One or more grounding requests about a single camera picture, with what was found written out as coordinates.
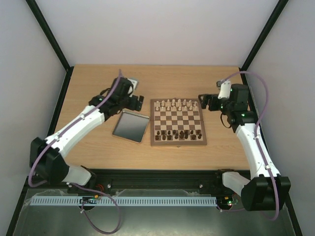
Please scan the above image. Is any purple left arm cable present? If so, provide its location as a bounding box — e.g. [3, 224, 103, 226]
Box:
[28, 69, 122, 233]

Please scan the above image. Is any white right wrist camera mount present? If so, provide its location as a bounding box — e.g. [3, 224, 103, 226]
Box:
[217, 79, 231, 99]

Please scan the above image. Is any wooden chess board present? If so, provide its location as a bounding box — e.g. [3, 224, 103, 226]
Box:
[150, 98, 207, 147]

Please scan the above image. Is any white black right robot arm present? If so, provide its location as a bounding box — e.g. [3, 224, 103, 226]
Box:
[198, 82, 291, 211]

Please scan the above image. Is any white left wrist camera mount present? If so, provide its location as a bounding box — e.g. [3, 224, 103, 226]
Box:
[128, 78, 139, 90]

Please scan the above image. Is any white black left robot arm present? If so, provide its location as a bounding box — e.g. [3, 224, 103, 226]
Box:
[28, 75, 144, 187]

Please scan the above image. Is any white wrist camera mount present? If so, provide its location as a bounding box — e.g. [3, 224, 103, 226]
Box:
[217, 79, 231, 99]
[128, 78, 139, 90]

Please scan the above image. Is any black aluminium frame rail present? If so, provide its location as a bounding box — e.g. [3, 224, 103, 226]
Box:
[24, 169, 286, 195]

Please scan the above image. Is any metal tin tray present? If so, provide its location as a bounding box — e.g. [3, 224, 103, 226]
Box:
[112, 111, 150, 144]

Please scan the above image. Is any light blue slotted cable duct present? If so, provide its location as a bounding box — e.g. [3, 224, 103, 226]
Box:
[30, 196, 217, 207]

